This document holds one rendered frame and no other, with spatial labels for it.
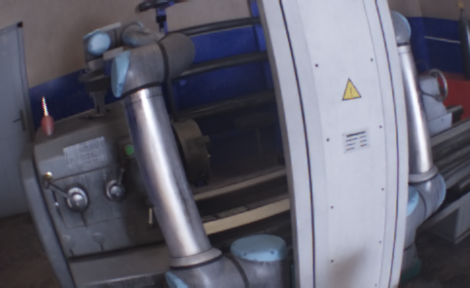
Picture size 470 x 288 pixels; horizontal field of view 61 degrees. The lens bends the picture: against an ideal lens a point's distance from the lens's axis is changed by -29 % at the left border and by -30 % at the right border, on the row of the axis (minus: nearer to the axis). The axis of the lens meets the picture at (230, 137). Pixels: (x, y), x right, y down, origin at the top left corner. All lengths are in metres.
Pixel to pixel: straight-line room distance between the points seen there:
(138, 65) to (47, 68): 3.81
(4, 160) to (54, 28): 1.57
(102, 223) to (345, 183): 1.04
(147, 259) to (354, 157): 1.02
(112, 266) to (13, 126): 3.40
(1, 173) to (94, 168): 3.50
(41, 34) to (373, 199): 4.29
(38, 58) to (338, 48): 4.22
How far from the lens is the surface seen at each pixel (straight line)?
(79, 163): 1.85
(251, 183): 2.48
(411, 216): 1.50
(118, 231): 1.96
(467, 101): 4.85
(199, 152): 2.09
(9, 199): 5.36
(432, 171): 1.61
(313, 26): 1.11
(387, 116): 1.21
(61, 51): 5.06
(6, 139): 5.17
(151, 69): 1.32
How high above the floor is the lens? 1.70
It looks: 15 degrees down
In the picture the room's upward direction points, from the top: 10 degrees counter-clockwise
